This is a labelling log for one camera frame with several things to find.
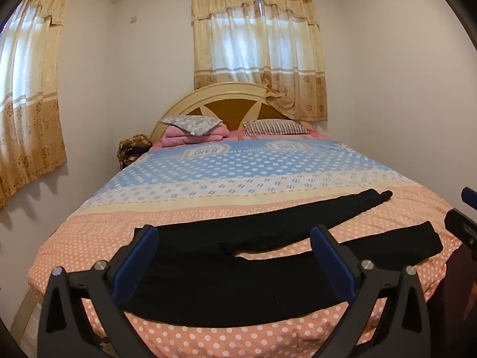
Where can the grey patterned pillow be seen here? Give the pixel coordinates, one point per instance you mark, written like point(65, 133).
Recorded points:
point(192, 123)

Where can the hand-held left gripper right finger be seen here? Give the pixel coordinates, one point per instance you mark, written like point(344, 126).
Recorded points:
point(333, 264)

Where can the striped pillow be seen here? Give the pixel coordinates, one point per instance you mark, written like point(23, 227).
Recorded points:
point(275, 127)

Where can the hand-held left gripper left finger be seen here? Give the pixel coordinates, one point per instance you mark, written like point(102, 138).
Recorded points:
point(136, 264)

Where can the cream and wood headboard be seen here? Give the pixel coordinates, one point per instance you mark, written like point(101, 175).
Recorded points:
point(231, 108)

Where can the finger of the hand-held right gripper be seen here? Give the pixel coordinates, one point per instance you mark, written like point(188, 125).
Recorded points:
point(462, 225)
point(470, 194)

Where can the black pants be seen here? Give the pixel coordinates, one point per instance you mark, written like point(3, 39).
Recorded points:
point(223, 287)

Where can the polka dot bedspread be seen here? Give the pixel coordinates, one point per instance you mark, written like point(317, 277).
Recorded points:
point(223, 179)

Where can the pink folded blanket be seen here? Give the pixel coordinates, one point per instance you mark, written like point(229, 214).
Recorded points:
point(208, 137)

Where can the pink bed sheet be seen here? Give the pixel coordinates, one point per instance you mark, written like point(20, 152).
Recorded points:
point(317, 133)

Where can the brown patterned bag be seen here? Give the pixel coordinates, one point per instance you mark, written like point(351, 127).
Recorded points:
point(134, 149)

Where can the beige floral window curtain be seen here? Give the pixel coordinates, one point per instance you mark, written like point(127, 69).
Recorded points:
point(257, 44)
point(29, 100)

